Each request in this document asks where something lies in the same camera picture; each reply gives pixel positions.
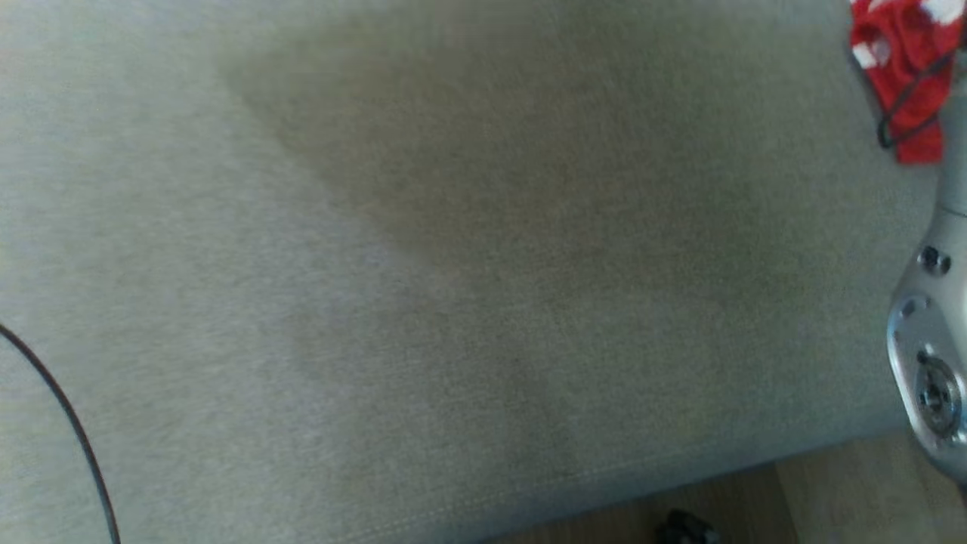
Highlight grey fabric sofa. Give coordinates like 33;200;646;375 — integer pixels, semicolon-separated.
0;0;949;544

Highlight red shorts with white stripe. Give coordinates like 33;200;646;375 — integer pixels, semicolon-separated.
848;0;967;165

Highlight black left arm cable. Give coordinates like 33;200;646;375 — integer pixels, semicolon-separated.
0;323;122;544

